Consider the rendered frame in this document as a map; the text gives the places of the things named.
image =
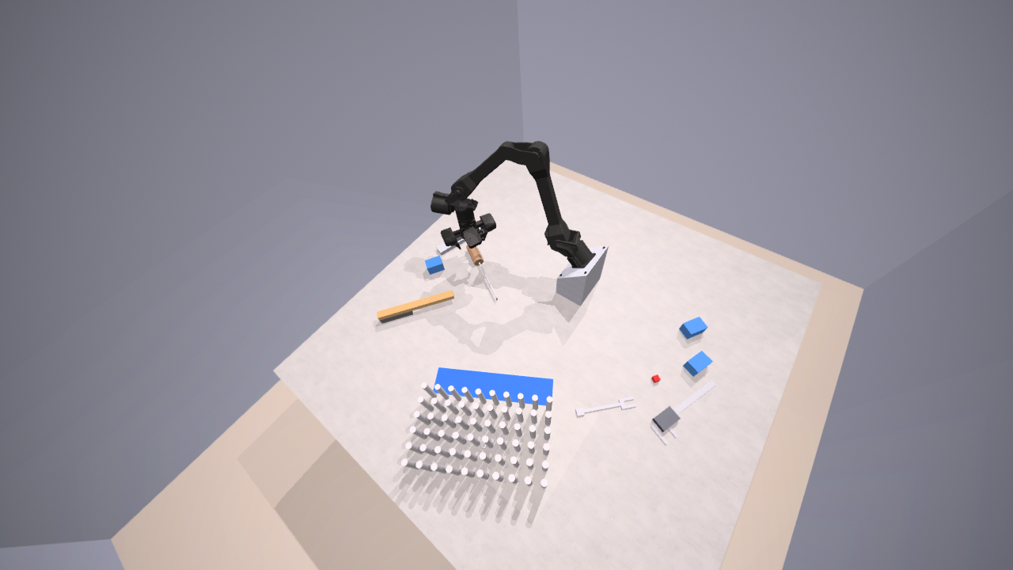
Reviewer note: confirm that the blue flat strip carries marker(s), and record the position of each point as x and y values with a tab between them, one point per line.
500	383

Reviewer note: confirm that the wooden-handled metal rod tool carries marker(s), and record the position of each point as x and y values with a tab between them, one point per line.
478	260

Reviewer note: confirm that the white two-pronged fork-shaped tool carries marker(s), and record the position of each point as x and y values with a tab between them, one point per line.
580	411

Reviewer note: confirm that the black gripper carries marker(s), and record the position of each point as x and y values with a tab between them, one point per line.
487	223

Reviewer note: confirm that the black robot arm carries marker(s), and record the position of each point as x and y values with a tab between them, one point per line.
535	155

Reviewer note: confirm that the blue rectangular block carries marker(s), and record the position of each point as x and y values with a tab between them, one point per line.
693	328
696	364
434	265

